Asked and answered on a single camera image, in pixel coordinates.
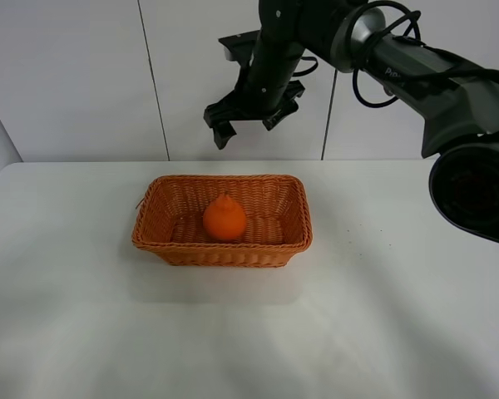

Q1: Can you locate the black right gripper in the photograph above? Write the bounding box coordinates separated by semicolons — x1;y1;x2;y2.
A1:
204;30;304;150

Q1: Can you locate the orange with stem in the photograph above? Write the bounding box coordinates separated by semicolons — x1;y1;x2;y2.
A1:
203;193;247;241

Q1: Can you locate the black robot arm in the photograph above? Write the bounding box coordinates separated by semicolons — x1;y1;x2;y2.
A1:
204;1;499;243

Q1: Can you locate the orange wicker basket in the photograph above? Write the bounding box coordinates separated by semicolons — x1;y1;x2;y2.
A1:
131;175;313;268

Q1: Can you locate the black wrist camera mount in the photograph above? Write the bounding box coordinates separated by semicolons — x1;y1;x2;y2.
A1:
218;30;259;67

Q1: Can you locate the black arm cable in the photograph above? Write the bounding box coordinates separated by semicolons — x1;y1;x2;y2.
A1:
351;0;499;109

